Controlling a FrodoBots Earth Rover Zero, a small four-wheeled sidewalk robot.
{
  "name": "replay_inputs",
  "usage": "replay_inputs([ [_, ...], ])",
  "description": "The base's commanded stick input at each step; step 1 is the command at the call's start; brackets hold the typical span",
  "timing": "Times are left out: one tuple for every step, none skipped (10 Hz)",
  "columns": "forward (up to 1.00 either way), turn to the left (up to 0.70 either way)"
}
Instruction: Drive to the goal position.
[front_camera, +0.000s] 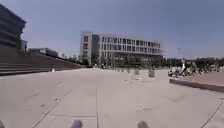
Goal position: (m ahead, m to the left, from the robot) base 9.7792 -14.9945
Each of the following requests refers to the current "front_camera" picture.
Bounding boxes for pale paved plaza ground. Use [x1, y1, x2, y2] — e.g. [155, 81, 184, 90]
[0, 67, 224, 128]

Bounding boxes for row of trees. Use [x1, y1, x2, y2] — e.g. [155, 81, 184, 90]
[163, 56, 224, 70]

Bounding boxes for wide dark outdoor stairs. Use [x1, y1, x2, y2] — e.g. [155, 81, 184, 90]
[0, 46, 88, 77]

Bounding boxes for group of parked two-wheelers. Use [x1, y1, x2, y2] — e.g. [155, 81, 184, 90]
[167, 58, 209, 79]

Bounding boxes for white grid-front office building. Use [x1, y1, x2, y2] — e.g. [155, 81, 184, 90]
[79, 31, 164, 68]

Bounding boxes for dark tall building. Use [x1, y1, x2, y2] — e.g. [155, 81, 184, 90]
[0, 3, 28, 51]

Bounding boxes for robot's own part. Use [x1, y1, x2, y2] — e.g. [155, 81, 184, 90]
[136, 120, 150, 128]
[70, 119, 84, 128]

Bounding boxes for raised reddish paved platform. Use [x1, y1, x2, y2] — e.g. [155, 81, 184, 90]
[168, 70, 224, 94]

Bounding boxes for low flat building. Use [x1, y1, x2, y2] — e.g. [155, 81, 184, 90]
[28, 47, 60, 58]

